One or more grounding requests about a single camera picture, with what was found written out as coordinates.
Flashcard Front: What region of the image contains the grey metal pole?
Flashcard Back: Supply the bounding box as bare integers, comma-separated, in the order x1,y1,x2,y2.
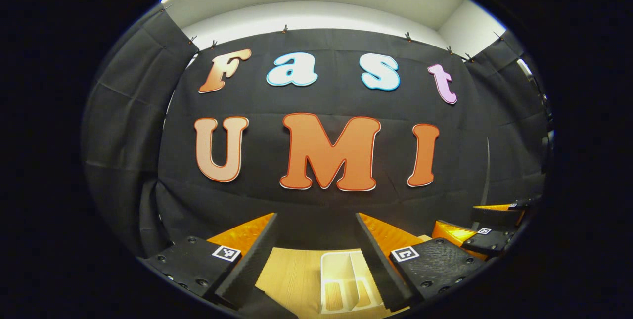
480,137,492,207

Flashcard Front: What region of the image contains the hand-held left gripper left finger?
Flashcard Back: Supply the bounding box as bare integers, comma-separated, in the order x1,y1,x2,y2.
147,213,278,310

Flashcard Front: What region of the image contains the white bookshelf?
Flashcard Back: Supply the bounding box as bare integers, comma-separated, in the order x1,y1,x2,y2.
320,234,433,315

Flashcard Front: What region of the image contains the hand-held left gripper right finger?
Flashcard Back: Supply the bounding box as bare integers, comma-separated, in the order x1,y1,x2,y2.
355,213,488,312

